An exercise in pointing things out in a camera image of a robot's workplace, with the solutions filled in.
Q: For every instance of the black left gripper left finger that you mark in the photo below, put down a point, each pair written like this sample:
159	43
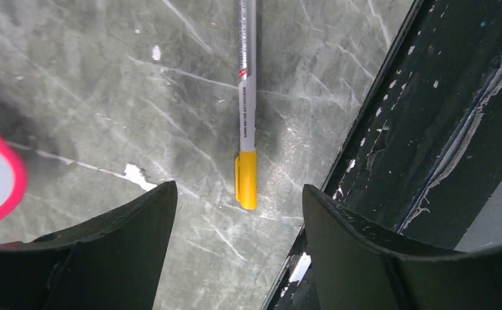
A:
111	261

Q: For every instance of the yellow marker cap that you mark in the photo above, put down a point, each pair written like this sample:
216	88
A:
246	179

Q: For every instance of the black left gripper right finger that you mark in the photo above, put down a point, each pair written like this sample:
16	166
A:
359	264

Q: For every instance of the white marker pen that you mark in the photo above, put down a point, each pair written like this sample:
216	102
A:
247	31

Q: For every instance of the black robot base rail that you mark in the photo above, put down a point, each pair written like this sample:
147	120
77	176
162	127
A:
424	155

